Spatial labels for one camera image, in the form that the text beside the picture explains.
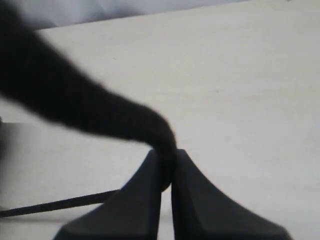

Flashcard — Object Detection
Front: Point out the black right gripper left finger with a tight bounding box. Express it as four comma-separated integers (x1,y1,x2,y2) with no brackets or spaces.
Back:
55,150,162,240

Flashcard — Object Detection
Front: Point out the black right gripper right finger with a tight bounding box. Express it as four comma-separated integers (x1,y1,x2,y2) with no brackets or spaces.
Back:
171,149,292,240

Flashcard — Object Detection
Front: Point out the black cord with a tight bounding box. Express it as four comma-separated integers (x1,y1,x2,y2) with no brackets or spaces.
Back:
0,0,179,218

